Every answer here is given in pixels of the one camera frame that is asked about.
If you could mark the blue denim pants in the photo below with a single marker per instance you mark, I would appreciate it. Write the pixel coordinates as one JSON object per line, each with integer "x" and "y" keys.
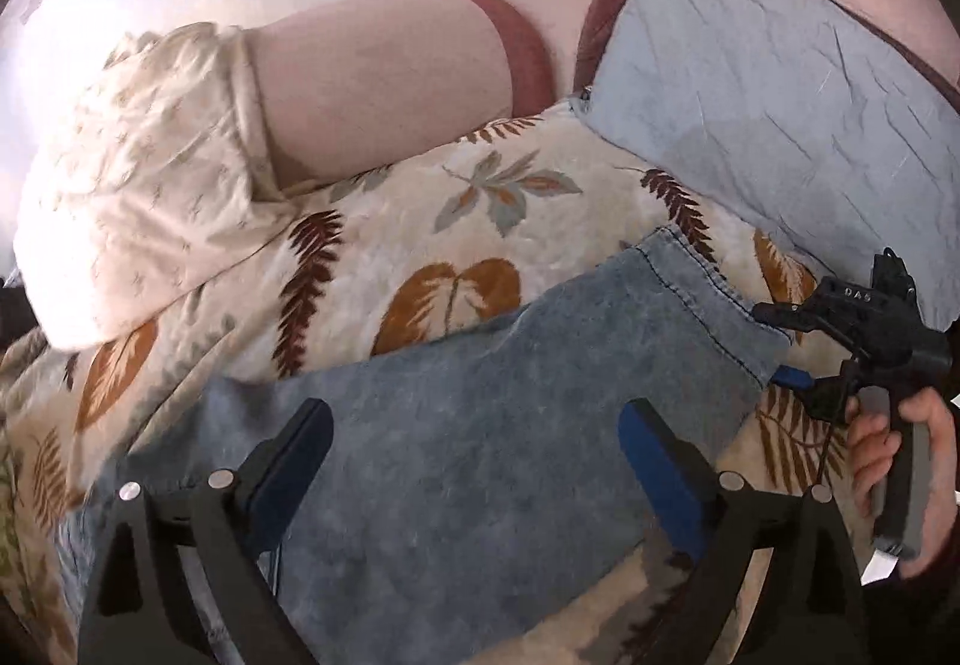
{"x": 465, "y": 425}

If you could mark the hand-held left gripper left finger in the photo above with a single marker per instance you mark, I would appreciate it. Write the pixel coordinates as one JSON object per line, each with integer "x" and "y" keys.
{"x": 291, "y": 477}

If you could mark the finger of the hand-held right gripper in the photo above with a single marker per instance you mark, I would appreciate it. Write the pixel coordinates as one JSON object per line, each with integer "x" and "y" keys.
{"x": 793, "y": 378}
{"x": 787, "y": 316}

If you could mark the leaf print blanket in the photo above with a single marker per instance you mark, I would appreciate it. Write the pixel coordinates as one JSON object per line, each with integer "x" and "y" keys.
{"x": 420, "y": 215}

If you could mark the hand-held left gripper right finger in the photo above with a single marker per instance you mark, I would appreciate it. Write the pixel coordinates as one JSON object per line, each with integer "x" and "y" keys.
{"x": 660, "y": 470}

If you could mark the cream patterned pillow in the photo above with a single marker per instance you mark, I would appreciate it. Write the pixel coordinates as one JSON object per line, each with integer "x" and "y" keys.
{"x": 150, "y": 185}

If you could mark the light blue pillow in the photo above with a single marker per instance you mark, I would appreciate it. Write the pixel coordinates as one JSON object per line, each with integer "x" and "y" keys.
{"x": 750, "y": 110}

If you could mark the person's right hand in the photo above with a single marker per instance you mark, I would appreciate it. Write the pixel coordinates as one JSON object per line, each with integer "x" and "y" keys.
{"x": 870, "y": 455}

